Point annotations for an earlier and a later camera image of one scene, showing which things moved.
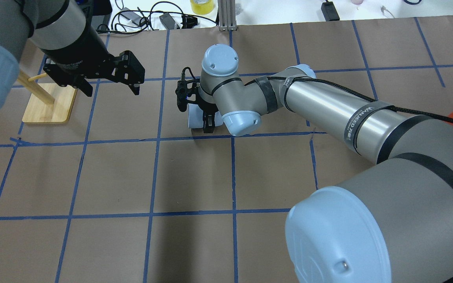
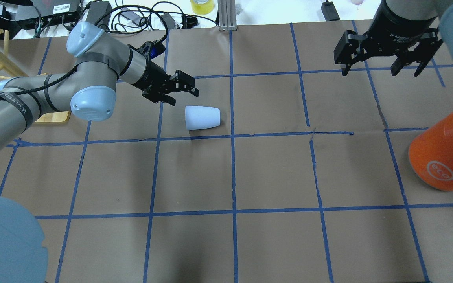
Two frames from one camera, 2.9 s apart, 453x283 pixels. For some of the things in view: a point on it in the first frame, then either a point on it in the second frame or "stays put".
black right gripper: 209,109 to 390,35
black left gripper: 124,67 to 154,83
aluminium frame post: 227,14 stays put
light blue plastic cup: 195,116 stays put
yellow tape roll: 202,7 stays put
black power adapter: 329,11 stays put
